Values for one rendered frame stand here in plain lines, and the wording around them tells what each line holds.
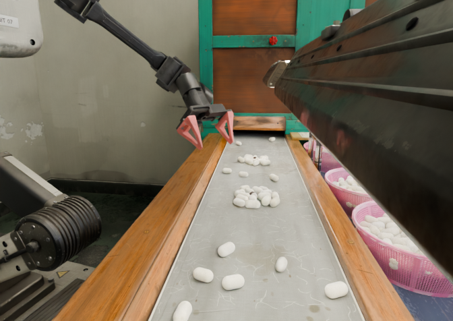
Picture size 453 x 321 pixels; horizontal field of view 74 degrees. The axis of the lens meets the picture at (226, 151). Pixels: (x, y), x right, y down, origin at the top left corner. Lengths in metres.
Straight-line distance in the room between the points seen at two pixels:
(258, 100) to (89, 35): 1.71
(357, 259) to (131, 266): 0.38
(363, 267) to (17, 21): 0.87
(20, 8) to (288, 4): 1.19
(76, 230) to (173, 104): 1.97
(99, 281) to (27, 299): 0.51
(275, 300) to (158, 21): 2.38
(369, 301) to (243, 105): 1.30
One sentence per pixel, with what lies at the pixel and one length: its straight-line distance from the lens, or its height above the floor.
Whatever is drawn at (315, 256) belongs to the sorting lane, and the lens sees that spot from 0.63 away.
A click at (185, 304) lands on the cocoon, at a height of 0.76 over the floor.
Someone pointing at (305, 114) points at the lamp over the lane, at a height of 1.05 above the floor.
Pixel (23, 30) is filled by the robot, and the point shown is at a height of 1.17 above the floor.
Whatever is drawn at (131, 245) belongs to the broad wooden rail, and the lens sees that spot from 0.62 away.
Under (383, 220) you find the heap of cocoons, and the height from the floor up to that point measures 0.74.
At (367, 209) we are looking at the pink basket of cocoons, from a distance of 0.83.
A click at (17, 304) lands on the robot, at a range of 1.03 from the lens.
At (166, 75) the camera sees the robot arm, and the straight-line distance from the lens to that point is 0.83.
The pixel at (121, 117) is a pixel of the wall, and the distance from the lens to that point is 2.80.
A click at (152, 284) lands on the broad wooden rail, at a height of 0.75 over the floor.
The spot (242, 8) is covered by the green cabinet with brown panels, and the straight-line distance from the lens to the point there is 1.68.
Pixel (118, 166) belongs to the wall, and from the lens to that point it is 2.92.
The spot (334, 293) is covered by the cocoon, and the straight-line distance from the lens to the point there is 0.53.
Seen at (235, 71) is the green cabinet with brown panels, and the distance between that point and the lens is 1.65.
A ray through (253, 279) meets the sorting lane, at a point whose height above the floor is 0.74.
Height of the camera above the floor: 1.07
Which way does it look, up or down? 14 degrees down
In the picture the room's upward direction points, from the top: straight up
